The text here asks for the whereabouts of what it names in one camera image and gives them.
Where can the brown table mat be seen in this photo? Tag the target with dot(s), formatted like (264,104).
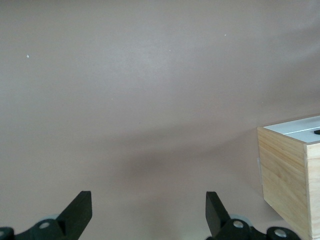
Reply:
(125,75)

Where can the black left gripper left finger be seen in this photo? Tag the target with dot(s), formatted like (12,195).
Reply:
(77,212)

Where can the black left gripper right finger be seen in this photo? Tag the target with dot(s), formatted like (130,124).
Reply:
(215,215)

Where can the wooden drawer cabinet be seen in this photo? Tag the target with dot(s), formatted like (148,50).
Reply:
(282,170)

